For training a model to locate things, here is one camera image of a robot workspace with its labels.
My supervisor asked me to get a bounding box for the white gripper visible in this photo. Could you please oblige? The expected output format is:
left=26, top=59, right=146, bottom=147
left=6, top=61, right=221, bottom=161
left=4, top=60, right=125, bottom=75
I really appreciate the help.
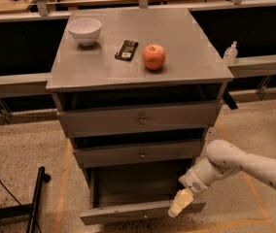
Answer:
left=168, top=157, right=224, bottom=217

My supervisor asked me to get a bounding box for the grey drawer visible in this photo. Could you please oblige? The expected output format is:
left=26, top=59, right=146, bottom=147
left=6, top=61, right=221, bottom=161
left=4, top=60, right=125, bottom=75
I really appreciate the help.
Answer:
left=80, top=160, right=207, bottom=226
left=59, top=100, right=221, bottom=138
left=74, top=139, right=205, bottom=168

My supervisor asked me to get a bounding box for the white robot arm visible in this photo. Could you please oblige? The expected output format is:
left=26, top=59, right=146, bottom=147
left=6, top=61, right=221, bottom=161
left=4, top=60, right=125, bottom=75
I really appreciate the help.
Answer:
left=168, top=140, right=276, bottom=217

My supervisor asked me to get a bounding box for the grey wooden drawer cabinet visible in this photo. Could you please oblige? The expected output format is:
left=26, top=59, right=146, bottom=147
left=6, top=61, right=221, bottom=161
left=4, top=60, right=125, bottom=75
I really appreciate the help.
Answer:
left=46, top=7, right=234, bottom=192

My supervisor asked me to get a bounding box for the red apple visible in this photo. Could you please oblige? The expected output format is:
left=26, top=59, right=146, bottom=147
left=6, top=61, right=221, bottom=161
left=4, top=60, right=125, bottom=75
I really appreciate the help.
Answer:
left=142, top=44, right=166, bottom=71

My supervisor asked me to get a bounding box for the clear sanitizer pump bottle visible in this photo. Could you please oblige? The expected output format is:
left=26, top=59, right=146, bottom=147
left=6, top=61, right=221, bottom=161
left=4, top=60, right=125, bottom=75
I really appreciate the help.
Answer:
left=224, top=41, right=238, bottom=65

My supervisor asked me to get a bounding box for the black snack bar wrapper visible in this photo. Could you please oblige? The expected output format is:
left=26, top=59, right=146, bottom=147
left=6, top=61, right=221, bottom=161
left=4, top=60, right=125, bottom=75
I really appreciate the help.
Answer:
left=115, top=40, right=139, bottom=61

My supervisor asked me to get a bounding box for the white ceramic bowl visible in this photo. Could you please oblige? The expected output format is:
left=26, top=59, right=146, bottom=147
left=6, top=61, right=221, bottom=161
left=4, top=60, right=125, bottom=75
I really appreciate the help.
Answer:
left=67, top=18, right=102, bottom=46

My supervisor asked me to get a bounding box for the black metal stand base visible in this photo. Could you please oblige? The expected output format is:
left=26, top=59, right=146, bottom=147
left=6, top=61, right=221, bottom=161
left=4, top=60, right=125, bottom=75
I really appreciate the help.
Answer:
left=0, top=165, right=52, bottom=233

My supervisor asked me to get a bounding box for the grey metal railing beam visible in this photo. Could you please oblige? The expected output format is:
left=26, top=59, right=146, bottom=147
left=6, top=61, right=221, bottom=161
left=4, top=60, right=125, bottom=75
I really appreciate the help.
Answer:
left=0, top=54, right=276, bottom=98

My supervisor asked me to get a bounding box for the black floor cable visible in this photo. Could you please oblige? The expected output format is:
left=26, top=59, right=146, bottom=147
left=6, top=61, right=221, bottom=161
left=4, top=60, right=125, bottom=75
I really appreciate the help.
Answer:
left=0, top=155, right=23, bottom=206

